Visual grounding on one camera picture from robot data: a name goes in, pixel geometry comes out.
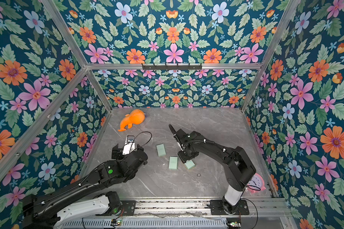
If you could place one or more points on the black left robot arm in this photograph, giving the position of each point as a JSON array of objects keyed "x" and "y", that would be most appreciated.
[{"x": 53, "y": 210}]

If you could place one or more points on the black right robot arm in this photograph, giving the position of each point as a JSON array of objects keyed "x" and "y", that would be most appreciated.
[{"x": 238, "y": 167}]

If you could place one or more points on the pink alarm clock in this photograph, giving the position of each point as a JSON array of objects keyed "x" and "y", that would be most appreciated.
[{"x": 256, "y": 184}]

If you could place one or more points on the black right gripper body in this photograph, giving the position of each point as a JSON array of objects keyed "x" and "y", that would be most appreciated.
[{"x": 182, "y": 141}]

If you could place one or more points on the black hook rail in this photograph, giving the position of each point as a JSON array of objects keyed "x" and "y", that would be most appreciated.
[{"x": 167, "y": 67}]

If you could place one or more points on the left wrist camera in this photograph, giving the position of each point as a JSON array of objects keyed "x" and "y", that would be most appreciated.
[{"x": 129, "y": 145}]

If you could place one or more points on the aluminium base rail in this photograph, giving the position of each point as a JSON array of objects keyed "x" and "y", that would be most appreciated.
[{"x": 177, "y": 207}]

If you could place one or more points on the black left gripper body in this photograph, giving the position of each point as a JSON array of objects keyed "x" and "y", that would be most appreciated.
[{"x": 118, "y": 154}]

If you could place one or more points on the orange plush toy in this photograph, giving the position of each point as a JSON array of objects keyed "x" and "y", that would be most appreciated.
[{"x": 136, "y": 117}]

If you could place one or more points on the mint green box lid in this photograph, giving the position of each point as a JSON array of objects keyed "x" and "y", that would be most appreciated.
[{"x": 173, "y": 163}]

